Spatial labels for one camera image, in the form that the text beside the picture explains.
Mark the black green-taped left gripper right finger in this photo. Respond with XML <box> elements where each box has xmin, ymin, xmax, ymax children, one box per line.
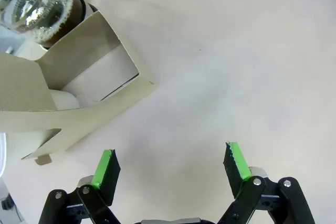
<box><xmin>217</xmin><ymin>142</ymin><xmax>316</xmax><ymax>224</ymax></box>

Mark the brown cardboard cup carrier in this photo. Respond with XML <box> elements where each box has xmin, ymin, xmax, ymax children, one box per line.
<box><xmin>0</xmin><ymin>10</ymin><xmax>160</xmax><ymax>166</ymax></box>

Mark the clear pitcher with dark drink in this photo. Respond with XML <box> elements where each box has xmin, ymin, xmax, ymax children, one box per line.
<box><xmin>0</xmin><ymin>0</ymin><xmax>91</xmax><ymax>45</ymax></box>

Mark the black green-taped left gripper left finger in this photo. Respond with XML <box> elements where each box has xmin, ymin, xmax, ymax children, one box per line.
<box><xmin>39</xmin><ymin>149</ymin><xmax>121</xmax><ymax>224</ymax></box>

